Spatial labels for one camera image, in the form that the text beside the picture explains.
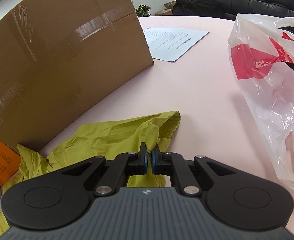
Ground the olive green shirt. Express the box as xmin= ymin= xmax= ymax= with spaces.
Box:
xmin=0 ymin=111 xmax=181 ymax=237

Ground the white printed paper sheet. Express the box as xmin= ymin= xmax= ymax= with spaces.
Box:
xmin=143 ymin=28 xmax=209 ymax=62

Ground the brown cardboard box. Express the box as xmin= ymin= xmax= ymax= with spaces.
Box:
xmin=0 ymin=0 xmax=154 ymax=151

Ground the white red plastic bag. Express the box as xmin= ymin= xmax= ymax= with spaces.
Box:
xmin=228 ymin=14 xmax=294 ymax=190

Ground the green potted plant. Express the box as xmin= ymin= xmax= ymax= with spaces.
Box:
xmin=135 ymin=4 xmax=151 ymax=17

